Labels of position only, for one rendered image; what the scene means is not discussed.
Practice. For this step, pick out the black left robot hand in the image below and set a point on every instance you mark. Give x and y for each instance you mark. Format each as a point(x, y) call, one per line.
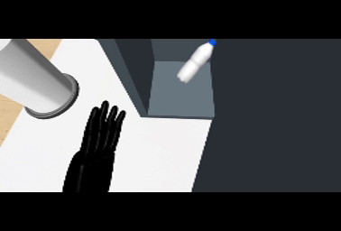
point(95, 156)

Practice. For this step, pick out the dark grey cabinet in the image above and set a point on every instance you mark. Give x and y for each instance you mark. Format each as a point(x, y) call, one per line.
point(177, 96)

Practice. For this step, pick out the white water bottle blue cap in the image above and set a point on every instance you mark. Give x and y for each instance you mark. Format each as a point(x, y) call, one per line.
point(195, 63)

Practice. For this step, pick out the dark grey cabinet door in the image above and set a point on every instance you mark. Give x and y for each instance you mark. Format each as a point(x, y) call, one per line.
point(275, 120)

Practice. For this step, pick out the pale grey cylinder dark rim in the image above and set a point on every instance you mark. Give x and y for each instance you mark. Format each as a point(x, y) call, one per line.
point(31, 78)

